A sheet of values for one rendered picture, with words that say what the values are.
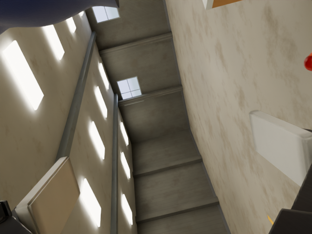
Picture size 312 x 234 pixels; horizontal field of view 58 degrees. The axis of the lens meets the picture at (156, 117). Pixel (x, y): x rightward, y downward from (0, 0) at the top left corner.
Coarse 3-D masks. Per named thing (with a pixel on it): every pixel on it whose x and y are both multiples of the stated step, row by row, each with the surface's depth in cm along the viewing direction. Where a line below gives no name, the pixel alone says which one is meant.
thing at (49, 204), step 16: (64, 160) 19; (48, 176) 16; (64, 176) 18; (32, 192) 14; (48, 192) 15; (64, 192) 17; (16, 208) 13; (32, 208) 13; (48, 208) 15; (64, 208) 17; (32, 224) 13; (48, 224) 14; (64, 224) 16
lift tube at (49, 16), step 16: (0, 0) 31; (16, 0) 32; (32, 0) 32; (48, 0) 33; (64, 0) 34; (80, 0) 36; (96, 0) 36; (112, 0) 35; (0, 16) 33; (16, 16) 34; (32, 16) 35; (48, 16) 36; (64, 16) 38; (0, 32) 40
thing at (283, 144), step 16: (256, 112) 19; (256, 128) 19; (272, 128) 16; (288, 128) 14; (256, 144) 19; (272, 144) 17; (288, 144) 14; (304, 144) 13; (272, 160) 17; (288, 160) 15; (304, 160) 13; (288, 176) 15; (304, 176) 14
